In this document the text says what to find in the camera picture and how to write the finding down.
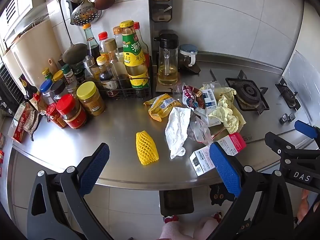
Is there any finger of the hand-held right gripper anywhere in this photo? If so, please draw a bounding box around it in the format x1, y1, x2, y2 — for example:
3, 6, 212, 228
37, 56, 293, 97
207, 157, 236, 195
294, 119, 320, 140
264, 131, 300, 158

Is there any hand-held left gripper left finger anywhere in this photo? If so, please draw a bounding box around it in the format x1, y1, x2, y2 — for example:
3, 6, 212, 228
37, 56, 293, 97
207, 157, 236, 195
26, 142, 113, 240

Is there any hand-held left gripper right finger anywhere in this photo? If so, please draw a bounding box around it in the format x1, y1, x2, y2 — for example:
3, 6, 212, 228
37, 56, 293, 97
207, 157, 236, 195
209, 142, 294, 240

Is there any white pink carton box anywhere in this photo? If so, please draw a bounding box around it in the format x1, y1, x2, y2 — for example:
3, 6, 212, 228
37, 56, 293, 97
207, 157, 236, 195
189, 132, 247, 177

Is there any yellow paper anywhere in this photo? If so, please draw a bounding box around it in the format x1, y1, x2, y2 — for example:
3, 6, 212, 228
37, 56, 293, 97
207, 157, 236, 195
207, 86, 247, 134

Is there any black trash bin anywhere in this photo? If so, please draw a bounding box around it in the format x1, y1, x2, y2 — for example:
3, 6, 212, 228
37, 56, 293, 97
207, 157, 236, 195
159, 189, 195, 217

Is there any white blue medicine box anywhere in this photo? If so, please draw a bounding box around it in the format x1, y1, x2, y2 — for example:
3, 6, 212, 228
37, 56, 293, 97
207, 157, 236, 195
199, 88, 222, 128

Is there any red brown snack wrapper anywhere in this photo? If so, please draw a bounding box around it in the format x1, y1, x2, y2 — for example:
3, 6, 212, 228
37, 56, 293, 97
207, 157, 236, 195
182, 84, 207, 110

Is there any yellow snack packet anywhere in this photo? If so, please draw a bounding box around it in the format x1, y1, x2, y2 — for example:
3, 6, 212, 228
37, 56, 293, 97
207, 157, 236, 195
143, 93, 183, 122

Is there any black cat shaped rug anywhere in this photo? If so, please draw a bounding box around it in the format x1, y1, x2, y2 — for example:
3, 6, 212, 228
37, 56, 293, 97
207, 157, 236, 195
209, 182, 235, 205

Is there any small gas stove burner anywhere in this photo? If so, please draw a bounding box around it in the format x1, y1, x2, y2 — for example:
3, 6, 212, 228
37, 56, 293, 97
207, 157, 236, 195
275, 79, 302, 110

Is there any clear plastic bag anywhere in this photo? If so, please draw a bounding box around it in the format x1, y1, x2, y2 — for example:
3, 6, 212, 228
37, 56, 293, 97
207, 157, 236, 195
187, 116, 215, 145

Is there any foil splash guard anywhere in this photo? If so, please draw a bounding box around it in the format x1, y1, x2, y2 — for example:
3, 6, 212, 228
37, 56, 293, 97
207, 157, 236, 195
281, 50, 320, 128

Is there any yellow foam fruit net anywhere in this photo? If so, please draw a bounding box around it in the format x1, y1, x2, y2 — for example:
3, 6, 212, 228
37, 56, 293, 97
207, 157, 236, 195
136, 129, 160, 166

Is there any large red lid jar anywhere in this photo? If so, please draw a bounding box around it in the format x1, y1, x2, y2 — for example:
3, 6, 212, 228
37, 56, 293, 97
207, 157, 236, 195
56, 94, 88, 130

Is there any large gas stove burner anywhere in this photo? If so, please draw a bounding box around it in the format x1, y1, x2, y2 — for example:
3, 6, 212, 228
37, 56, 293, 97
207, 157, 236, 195
225, 76, 270, 115

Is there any person's right leg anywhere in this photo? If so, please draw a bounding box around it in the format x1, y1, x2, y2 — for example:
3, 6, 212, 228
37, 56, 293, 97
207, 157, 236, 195
194, 216, 220, 240

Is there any white crumpled tissue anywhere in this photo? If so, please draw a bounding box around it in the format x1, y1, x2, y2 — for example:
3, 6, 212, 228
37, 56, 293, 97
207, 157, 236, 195
165, 106, 192, 160

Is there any small red lid jar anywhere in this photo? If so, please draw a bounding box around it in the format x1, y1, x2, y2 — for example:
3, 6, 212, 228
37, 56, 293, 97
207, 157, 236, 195
46, 102, 68, 129

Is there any clipped snack bag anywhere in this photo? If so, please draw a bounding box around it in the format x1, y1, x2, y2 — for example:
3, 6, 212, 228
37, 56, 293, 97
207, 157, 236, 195
24, 110, 42, 140

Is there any red food packet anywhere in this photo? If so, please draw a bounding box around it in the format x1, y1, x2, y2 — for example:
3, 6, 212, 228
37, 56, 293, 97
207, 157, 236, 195
11, 102, 32, 143

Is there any black lid jar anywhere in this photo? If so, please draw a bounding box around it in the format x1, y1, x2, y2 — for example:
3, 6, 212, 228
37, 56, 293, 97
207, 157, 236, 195
50, 79, 68, 102

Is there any yellow cap dark sauce bottle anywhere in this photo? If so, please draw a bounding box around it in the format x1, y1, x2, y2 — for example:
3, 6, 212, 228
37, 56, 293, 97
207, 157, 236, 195
96, 55, 119, 97

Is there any blue cap jar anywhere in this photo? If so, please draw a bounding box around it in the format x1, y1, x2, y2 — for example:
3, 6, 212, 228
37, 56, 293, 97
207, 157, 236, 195
39, 79, 55, 105

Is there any small clear plastic wrapper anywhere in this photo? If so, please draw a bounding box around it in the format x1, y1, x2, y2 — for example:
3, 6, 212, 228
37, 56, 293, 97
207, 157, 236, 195
172, 82, 187, 100

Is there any black cap spice bottle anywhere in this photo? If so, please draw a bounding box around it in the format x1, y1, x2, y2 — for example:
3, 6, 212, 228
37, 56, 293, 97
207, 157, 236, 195
74, 69, 85, 83

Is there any green cap spice bottle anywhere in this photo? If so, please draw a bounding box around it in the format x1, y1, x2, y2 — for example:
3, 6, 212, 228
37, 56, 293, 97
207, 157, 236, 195
61, 64, 77, 84

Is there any small yellow lid jar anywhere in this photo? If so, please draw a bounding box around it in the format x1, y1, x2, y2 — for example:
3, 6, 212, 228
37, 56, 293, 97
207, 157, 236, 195
52, 70, 66, 83

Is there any metal cap glass bottle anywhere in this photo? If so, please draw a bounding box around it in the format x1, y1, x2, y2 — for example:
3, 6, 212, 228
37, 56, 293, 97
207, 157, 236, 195
83, 55, 100, 83

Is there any dark bottle gold label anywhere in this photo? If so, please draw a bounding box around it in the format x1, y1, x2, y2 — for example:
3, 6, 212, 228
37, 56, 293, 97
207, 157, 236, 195
18, 74, 40, 110

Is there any glass oil dispenser black lid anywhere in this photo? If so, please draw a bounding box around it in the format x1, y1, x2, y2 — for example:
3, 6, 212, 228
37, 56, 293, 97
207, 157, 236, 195
153, 30, 180, 86

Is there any large yellow cap oil bottle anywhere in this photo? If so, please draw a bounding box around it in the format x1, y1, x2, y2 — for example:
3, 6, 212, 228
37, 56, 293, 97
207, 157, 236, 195
119, 20, 150, 89

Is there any brown cap bottle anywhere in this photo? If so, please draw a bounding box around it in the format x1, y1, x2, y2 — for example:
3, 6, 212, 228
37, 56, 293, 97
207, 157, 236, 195
104, 39, 128, 83

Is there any glass jar blue lid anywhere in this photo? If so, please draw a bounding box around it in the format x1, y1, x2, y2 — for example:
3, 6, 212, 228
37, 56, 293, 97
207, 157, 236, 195
179, 44, 198, 68

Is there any dark soy sauce bottle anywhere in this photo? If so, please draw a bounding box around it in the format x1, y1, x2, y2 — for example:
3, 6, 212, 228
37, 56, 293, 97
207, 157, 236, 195
83, 23, 100, 58

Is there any red cap sauce bottle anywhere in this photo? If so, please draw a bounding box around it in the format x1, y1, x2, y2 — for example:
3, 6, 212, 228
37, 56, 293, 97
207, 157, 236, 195
98, 31, 110, 55

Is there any tall red cap bottle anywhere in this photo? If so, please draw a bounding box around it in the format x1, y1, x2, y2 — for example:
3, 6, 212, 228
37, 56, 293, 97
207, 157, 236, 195
134, 22, 150, 55

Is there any beige cutting board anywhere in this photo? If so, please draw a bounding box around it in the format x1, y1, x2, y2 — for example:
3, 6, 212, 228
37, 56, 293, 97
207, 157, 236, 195
2, 19, 63, 90

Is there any orange cap bottle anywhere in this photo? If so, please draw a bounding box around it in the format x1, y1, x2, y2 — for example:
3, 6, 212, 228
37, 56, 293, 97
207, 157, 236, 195
112, 26, 123, 42

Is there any steel slotted skimmer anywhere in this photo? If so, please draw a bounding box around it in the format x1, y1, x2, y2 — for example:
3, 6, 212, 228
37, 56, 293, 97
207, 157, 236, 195
70, 0, 103, 27

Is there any black wire bottle basket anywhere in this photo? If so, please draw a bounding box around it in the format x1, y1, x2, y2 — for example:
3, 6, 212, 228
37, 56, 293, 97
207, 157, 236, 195
99, 52, 152, 98

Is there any steel spatula orange handle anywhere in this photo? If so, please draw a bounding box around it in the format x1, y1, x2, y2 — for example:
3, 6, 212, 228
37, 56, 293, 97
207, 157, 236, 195
53, 0, 88, 65

